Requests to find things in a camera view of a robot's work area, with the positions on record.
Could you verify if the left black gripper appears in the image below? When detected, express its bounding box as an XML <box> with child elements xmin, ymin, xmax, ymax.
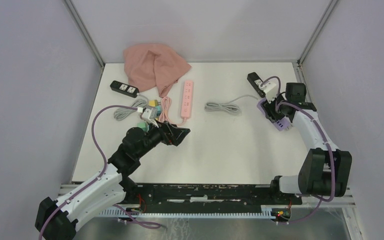
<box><xmin>135</xmin><ymin>117</ymin><xmax>190</xmax><ymax>159</ymax></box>

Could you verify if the purple power strip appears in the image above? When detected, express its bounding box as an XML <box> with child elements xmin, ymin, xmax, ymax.
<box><xmin>257</xmin><ymin>98</ymin><xmax>291</xmax><ymax>132</ymax></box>

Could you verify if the teal adapter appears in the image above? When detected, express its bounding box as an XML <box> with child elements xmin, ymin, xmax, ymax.
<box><xmin>156</xmin><ymin>105</ymin><xmax>162</xmax><ymax>116</ymax></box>

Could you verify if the green adapter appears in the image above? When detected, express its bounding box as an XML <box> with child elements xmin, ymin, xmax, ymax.
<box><xmin>137</xmin><ymin>121</ymin><xmax>148</xmax><ymax>132</ymax></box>

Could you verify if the pink power strip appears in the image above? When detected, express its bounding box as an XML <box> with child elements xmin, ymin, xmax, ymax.
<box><xmin>180</xmin><ymin>80</ymin><xmax>194</xmax><ymax>119</ymax></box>

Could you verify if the yellow plug adapter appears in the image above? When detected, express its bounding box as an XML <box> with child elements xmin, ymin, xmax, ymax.
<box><xmin>148</xmin><ymin>99</ymin><xmax>159</xmax><ymax>107</ymax></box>

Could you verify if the black power strip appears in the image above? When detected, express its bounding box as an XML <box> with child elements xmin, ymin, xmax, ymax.
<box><xmin>110</xmin><ymin>80</ymin><xmax>140</xmax><ymax>98</ymax></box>
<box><xmin>247</xmin><ymin>72</ymin><xmax>266</xmax><ymax>98</ymax></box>

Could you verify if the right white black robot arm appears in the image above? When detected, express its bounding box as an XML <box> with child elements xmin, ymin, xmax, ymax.
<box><xmin>258</xmin><ymin>82</ymin><xmax>352</xmax><ymax>204</ymax></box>

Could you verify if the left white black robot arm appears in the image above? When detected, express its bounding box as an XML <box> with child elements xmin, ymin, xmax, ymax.
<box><xmin>34</xmin><ymin>121</ymin><xmax>191</xmax><ymax>240</ymax></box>

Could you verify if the pink cloth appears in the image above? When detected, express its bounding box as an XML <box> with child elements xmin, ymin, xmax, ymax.
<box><xmin>123</xmin><ymin>43</ymin><xmax>192</xmax><ymax>98</ymax></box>

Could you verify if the pink power strip cable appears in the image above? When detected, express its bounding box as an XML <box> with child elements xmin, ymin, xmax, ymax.
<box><xmin>158</xmin><ymin>96</ymin><xmax>190</xmax><ymax>127</ymax></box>

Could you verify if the grey cable at right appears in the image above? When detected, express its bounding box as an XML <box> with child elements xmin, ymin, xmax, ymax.
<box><xmin>204</xmin><ymin>94</ymin><xmax>261</xmax><ymax>116</ymax></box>

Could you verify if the grey power strip cable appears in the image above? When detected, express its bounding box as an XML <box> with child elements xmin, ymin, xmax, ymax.
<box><xmin>113</xmin><ymin>93</ymin><xmax>150</xmax><ymax>122</ymax></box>

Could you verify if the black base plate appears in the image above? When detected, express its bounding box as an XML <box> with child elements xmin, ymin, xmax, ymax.
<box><xmin>120</xmin><ymin>183</ymin><xmax>303</xmax><ymax>214</ymax></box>

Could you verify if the white cable duct rail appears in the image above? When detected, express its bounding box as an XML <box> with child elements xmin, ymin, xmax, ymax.
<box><xmin>97</xmin><ymin>206</ymin><xmax>276</xmax><ymax>220</ymax></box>

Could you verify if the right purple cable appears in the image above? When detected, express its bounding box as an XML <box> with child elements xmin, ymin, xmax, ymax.
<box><xmin>261</xmin><ymin>76</ymin><xmax>337</xmax><ymax>225</ymax></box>

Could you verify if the purple cable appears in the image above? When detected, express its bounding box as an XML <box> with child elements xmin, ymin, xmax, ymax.
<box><xmin>261</xmin><ymin>76</ymin><xmax>337</xmax><ymax>225</ymax></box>
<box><xmin>38</xmin><ymin>104</ymin><xmax>162</xmax><ymax>240</ymax></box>

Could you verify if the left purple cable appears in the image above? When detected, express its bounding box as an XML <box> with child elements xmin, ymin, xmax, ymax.
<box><xmin>38</xmin><ymin>104</ymin><xmax>162</xmax><ymax>240</ymax></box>

